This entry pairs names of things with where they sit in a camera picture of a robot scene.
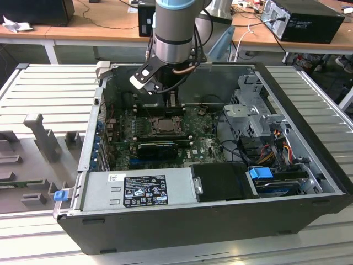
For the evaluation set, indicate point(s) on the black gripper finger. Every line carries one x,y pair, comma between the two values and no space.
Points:
167,100

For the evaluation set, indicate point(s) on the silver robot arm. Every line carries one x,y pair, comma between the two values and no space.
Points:
172,47

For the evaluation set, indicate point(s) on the black RAM slot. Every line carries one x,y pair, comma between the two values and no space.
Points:
154,106
184,135
185,144
154,111
158,114
184,141
184,138

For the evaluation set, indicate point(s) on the CPU socket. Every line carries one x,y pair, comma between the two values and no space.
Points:
168,133

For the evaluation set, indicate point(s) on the round coin battery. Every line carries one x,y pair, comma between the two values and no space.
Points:
202,111

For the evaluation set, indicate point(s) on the black graphics card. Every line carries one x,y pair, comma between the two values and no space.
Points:
157,151

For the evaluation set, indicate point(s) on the green motherboard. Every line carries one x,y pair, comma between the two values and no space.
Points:
204,149

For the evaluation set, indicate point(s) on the small black box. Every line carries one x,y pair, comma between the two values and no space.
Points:
144,22

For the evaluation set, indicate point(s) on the grey plastic case latch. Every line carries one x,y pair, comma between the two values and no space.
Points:
103,69

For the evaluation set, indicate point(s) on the pale blue teach pendant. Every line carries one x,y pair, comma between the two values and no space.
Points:
224,38

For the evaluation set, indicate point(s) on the grey metal drive cage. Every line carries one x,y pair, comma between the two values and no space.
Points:
240,113

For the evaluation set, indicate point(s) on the grey power supply unit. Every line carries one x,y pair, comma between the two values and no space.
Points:
104,198

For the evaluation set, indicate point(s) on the hard disk in blue carrier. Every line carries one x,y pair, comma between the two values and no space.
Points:
260,174

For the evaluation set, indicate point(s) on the black open PC case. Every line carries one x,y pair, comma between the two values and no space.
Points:
193,229

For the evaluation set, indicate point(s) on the grey parts rack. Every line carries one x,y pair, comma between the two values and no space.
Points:
41,165

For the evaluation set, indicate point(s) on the blue plastic latch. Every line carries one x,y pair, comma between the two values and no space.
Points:
61,196

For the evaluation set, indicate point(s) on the large black box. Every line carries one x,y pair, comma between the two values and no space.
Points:
36,12

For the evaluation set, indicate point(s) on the black desktop computer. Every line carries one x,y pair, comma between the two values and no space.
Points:
311,26

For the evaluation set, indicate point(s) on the crumpled white paper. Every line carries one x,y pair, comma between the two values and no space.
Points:
16,26

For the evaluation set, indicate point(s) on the wrist camera with black bracket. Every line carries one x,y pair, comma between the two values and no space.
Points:
136,81

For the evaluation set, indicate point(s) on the wooden desk white frame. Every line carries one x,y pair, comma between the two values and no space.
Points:
110,33
38,33
262,38

